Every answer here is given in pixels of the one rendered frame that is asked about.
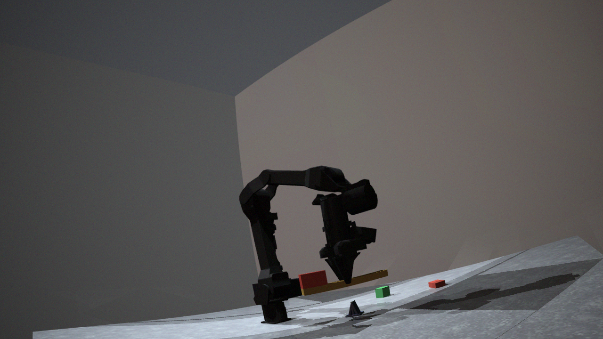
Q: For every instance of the red rectangular block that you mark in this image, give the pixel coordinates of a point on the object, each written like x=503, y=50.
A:
x=437, y=283

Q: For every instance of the green cube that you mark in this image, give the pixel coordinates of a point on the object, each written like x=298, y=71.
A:
x=382, y=292

